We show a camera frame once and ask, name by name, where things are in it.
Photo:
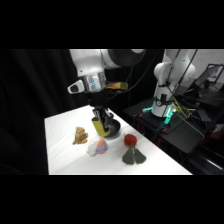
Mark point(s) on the brown teddy bear toy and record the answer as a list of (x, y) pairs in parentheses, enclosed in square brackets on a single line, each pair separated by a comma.
[(80, 135)]

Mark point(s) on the green plush toy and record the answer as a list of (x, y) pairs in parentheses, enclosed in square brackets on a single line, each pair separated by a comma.
[(133, 156)]

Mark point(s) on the dark laptop screen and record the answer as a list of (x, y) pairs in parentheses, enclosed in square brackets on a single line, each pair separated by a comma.
[(208, 76)]

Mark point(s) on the black robot stand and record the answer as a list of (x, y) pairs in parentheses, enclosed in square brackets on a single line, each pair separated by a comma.
[(181, 133)]

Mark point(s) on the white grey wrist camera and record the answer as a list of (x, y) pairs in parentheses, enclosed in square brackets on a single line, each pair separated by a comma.
[(76, 88)]

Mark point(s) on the yellowish wrist attachment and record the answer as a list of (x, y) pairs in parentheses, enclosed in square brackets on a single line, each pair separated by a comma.
[(117, 86)]

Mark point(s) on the black bowl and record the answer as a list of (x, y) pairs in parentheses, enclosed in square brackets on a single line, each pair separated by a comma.
[(115, 128)]

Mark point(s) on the red plush toy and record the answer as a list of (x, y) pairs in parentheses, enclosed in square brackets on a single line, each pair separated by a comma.
[(130, 139)]

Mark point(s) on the white pink blue plush toy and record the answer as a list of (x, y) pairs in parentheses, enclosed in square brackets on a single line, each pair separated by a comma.
[(97, 146)]

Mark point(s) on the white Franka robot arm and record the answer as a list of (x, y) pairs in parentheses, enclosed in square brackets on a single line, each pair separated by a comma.
[(88, 61)]

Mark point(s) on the yellow plastic cup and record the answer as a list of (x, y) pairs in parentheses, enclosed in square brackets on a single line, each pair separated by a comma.
[(100, 128)]

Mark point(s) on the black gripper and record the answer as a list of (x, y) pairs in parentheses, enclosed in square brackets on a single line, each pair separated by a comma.
[(98, 98)]

